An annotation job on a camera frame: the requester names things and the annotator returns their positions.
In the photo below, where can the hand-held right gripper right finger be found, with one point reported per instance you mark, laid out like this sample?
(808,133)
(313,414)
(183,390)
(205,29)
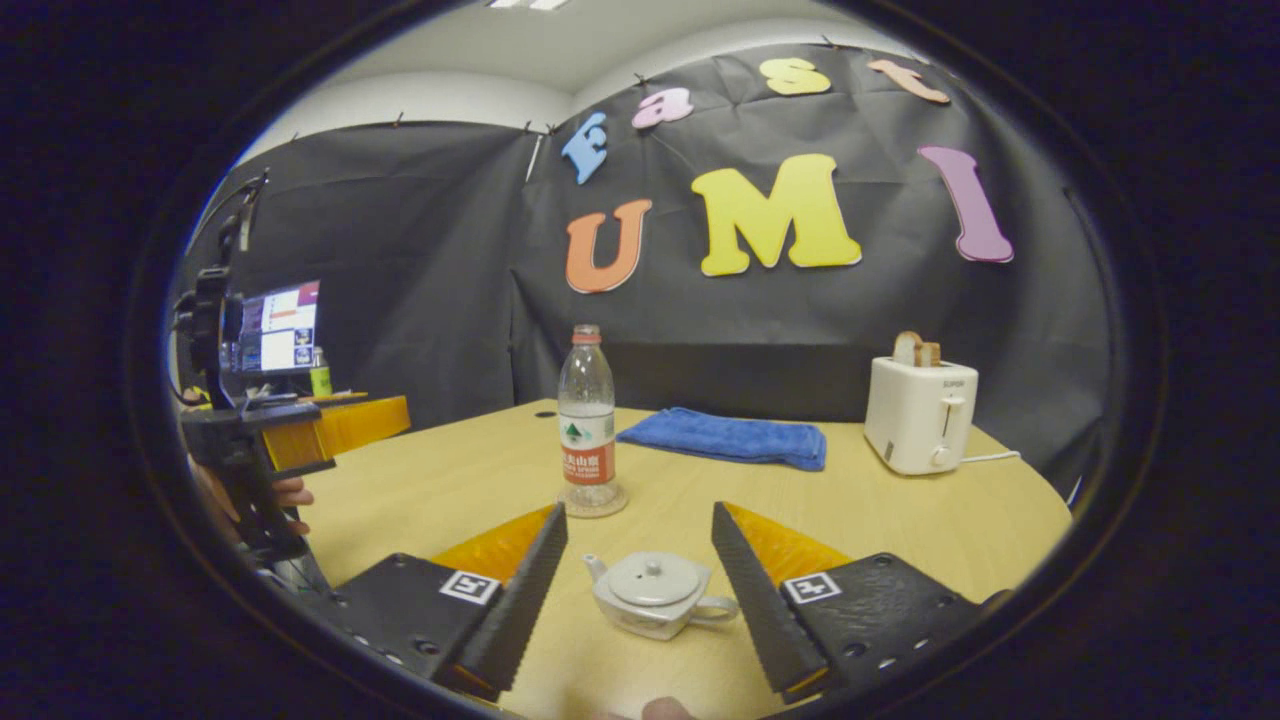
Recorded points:
(755,595)

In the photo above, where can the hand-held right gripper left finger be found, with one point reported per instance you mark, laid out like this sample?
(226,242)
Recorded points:
(525,590)

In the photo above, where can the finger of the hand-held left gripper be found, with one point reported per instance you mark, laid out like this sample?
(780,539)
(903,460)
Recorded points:
(335,397)
(360,425)

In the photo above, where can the white teacup lid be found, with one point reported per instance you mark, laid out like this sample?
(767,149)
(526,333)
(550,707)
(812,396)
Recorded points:
(655,582)

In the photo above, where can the white teacup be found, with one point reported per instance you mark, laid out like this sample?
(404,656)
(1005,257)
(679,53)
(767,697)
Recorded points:
(650,620)

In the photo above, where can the round wooden coaster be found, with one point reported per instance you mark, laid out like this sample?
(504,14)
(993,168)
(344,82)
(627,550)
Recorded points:
(615,505)

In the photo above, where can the clear plastic water bottle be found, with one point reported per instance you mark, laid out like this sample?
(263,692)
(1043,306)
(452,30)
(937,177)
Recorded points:
(587,440)

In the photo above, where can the green bottle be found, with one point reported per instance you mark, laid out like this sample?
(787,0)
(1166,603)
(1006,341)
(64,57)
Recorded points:
(320,378)

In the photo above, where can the computer monitor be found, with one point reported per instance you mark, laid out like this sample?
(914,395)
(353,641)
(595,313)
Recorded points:
(280,328)

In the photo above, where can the blue towel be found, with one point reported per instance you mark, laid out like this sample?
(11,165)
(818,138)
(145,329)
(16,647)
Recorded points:
(725,438)

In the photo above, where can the white toaster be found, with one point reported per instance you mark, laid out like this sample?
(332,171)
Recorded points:
(915,420)

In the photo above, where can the black backdrop cloth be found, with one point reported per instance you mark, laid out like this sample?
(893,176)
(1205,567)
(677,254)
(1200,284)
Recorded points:
(800,320)

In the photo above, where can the toast slice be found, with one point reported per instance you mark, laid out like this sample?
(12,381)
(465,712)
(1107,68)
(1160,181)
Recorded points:
(915,350)

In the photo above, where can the ceiling light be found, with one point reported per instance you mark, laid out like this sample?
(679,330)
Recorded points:
(528,4)

